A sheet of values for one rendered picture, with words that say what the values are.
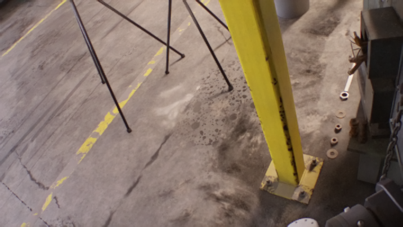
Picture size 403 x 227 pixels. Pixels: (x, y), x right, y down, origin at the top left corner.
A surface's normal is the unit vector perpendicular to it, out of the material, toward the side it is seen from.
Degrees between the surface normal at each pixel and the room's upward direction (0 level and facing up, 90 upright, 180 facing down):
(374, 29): 0
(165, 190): 0
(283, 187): 0
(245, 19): 90
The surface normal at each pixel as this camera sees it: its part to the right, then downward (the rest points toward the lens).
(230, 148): -0.34, -0.63
